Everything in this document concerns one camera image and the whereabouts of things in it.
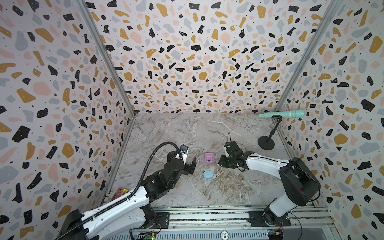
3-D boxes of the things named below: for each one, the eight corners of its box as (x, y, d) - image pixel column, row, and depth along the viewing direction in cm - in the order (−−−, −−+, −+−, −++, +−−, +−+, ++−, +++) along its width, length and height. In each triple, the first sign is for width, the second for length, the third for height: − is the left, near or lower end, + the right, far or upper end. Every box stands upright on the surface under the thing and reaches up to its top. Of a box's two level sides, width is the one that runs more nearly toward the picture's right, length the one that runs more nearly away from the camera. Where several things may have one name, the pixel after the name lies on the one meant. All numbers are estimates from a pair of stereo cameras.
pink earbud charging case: (204, 163, 97) (204, 161, 95) (204, 154, 101) (204, 152, 99) (214, 163, 97) (214, 161, 95) (213, 154, 101) (213, 152, 99)
